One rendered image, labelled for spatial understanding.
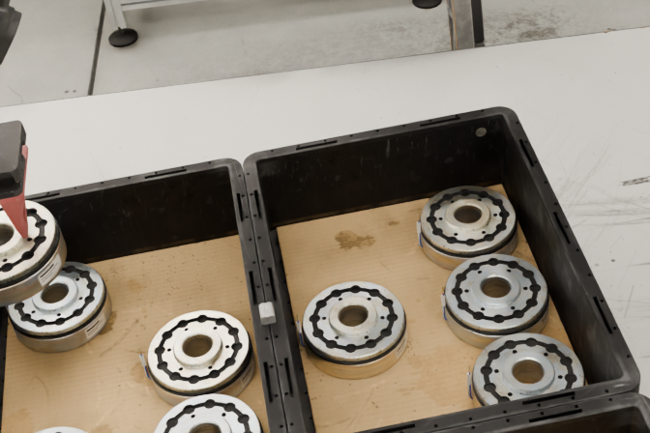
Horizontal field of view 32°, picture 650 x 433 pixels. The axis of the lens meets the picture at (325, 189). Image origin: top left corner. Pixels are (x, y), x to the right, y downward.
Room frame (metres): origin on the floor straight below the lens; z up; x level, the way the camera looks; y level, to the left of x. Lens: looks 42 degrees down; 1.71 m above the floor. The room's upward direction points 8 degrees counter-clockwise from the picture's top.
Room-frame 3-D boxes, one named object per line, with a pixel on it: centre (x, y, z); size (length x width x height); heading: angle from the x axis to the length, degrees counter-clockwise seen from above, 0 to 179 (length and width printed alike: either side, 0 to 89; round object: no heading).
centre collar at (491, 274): (0.77, -0.15, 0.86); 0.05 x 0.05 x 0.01
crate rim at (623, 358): (0.77, -0.08, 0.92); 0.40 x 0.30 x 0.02; 4
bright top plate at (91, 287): (0.85, 0.30, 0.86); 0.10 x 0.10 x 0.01
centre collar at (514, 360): (0.66, -0.16, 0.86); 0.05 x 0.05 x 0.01
